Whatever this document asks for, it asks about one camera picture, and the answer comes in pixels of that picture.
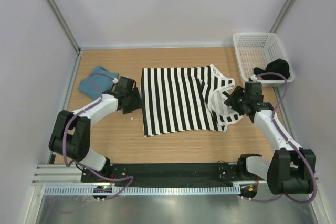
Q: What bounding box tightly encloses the white plastic basket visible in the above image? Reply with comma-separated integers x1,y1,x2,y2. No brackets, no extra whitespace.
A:
233,32,289,83

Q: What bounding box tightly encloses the white slotted cable duct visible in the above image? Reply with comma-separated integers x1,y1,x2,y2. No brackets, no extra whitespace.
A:
44,185,240,196

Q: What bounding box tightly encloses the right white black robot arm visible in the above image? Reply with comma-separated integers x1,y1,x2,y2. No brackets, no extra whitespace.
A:
224,81,317,197

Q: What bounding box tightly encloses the black white striped tank top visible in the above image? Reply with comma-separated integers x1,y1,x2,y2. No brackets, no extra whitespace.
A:
141,64,242,137

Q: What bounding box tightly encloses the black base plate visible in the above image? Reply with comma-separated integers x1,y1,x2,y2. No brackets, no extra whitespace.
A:
81,162,268,188

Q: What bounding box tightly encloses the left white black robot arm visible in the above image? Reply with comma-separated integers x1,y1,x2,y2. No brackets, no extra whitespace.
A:
49,77,142,182

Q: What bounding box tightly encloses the teal tank top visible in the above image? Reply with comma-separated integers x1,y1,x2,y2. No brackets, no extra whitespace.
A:
78,66,119,100

